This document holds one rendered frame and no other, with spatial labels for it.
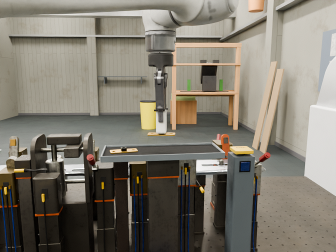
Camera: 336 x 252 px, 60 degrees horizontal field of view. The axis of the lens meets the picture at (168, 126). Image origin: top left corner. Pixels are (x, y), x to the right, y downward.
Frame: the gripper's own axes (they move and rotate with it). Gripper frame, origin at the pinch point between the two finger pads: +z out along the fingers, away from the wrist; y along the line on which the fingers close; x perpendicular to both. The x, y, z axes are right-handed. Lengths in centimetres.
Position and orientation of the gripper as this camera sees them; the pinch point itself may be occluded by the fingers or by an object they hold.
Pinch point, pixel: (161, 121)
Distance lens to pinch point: 89.1
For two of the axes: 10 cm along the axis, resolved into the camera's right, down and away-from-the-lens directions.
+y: 0.7, -1.7, 9.8
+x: -10.0, -0.1, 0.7
